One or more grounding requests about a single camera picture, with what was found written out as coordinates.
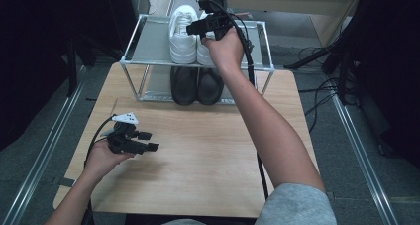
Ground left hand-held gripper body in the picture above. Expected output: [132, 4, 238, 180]
[107, 111, 148, 155]

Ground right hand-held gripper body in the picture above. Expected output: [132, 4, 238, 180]
[197, 0, 239, 41]

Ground white sneaker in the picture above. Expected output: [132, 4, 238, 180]
[168, 4, 199, 65]
[196, 10, 220, 67]

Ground metal two-tier shoe rack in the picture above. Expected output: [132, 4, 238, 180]
[119, 14, 275, 106]

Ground black slipper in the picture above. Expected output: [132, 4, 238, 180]
[196, 67, 226, 106]
[169, 65, 199, 106]

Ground person's left hand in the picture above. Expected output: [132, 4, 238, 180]
[83, 139, 137, 183]

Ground person's right hand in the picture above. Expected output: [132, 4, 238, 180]
[201, 26, 246, 75]

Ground red object on floor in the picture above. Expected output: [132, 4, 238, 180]
[235, 10, 254, 21]

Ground grey tape piece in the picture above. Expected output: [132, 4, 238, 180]
[52, 176, 77, 188]

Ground black tripod stand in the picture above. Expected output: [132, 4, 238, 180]
[282, 36, 365, 105]

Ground dark curtain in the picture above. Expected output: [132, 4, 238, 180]
[0, 0, 139, 151]

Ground person's grey shirt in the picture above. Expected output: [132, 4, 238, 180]
[161, 182, 338, 225]

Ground left hand-held gripper black cable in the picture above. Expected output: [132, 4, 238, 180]
[81, 113, 117, 225]

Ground hand-held gripper black cable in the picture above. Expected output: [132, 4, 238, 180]
[211, 0, 270, 201]
[81, 113, 117, 225]

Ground right hand-held gripper black cable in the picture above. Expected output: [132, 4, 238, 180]
[211, 0, 270, 201]

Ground metal floor rail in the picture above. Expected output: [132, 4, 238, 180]
[0, 82, 85, 225]
[330, 94, 400, 225]

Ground black floor cables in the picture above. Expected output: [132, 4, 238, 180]
[296, 46, 343, 134]

